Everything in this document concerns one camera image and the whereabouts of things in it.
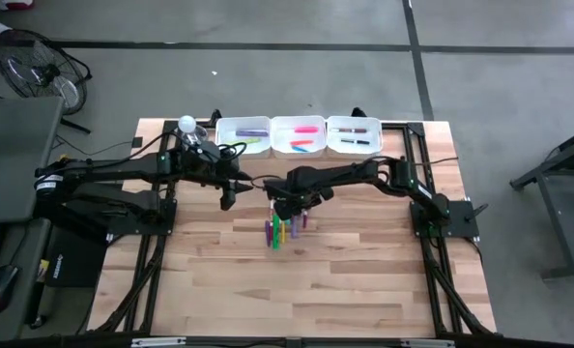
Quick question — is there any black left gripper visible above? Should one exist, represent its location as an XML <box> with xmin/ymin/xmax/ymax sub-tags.
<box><xmin>202</xmin><ymin>163</ymin><xmax>254</xmax><ymax>212</ymax></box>

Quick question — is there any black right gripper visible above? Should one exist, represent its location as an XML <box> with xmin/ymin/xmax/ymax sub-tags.
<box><xmin>263</xmin><ymin>168</ymin><xmax>335</xmax><ymax>221</ymax></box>

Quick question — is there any white plastic bin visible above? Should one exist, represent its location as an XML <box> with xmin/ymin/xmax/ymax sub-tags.
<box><xmin>271</xmin><ymin>114</ymin><xmax>328</xmax><ymax>160</ymax></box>
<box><xmin>214</xmin><ymin>115</ymin><xmax>273</xmax><ymax>160</ymax></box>
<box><xmin>325</xmin><ymin>115</ymin><xmax>384</xmax><ymax>160</ymax></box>

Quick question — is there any white light bulb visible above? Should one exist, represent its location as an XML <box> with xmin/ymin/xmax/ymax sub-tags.
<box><xmin>178</xmin><ymin>114</ymin><xmax>198</xmax><ymax>134</ymax></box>

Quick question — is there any black crossbeam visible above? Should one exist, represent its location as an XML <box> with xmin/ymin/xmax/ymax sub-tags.
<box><xmin>0</xmin><ymin>333</ymin><xmax>574</xmax><ymax>348</ymax></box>

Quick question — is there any black box with white print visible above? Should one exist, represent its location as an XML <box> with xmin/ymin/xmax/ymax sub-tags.
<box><xmin>43</xmin><ymin>226</ymin><xmax>108</xmax><ymax>290</ymax></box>

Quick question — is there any black yellow hand tool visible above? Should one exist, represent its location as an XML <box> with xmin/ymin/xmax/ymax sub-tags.
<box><xmin>24</xmin><ymin>259</ymin><xmax>51</xmax><ymax>331</ymax></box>

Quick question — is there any black floor fan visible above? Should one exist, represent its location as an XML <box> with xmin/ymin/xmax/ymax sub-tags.
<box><xmin>0</xmin><ymin>28</ymin><xmax>94</xmax><ymax>134</ymax></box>

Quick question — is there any grey computer monitor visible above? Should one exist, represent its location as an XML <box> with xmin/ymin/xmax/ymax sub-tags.
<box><xmin>0</xmin><ymin>96</ymin><xmax>65</xmax><ymax>224</ymax></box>

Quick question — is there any dark grey desk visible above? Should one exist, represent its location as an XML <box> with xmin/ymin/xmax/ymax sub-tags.
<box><xmin>0</xmin><ymin>217</ymin><xmax>51</xmax><ymax>342</ymax></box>

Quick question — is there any black computer mouse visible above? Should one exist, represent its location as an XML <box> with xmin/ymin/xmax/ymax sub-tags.
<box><xmin>0</xmin><ymin>264</ymin><xmax>20</xmax><ymax>314</ymax></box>

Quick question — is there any grey metal cart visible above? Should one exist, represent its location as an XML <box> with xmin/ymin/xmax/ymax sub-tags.
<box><xmin>508</xmin><ymin>121</ymin><xmax>574</xmax><ymax>281</ymax></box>

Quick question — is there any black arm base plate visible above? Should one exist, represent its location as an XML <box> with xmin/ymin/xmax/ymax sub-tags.
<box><xmin>106</xmin><ymin>197</ymin><xmax>178</xmax><ymax>238</ymax></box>
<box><xmin>410</xmin><ymin>199</ymin><xmax>481</xmax><ymax>239</ymax></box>

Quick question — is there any black aluminium frame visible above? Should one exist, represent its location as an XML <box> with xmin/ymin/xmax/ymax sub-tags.
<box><xmin>89</xmin><ymin>118</ymin><xmax>499</xmax><ymax>337</ymax></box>

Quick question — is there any silver bracket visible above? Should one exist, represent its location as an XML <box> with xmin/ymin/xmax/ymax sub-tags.
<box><xmin>400</xmin><ymin>337</ymin><xmax>456</xmax><ymax>348</ymax></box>
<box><xmin>130</xmin><ymin>336</ymin><xmax>187</xmax><ymax>348</ymax></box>

